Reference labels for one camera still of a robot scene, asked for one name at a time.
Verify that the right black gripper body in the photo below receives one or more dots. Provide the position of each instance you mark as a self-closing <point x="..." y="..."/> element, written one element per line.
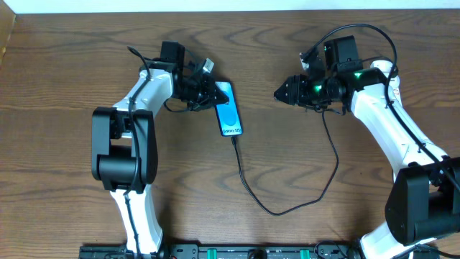
<point x="292" y="90"/>

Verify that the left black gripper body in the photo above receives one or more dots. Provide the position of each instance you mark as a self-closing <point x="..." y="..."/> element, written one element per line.
<point x="207" y="93"/>

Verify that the blue Galaxy smartphone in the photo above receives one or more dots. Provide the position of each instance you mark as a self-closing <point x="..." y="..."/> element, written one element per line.
<point x="227" y="114"/>

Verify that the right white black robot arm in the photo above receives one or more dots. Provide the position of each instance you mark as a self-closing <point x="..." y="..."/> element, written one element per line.
<point x="423" y="204"/>

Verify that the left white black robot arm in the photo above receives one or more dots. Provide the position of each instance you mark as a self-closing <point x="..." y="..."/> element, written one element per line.
<point x="124" y="154"/>

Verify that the white charger adapter plug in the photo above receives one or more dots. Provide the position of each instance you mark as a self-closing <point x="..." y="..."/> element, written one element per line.
<point x="385" y="66"/>

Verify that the white power strip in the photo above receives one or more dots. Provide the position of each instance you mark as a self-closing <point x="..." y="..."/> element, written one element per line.
<point x="395" y="88"/>

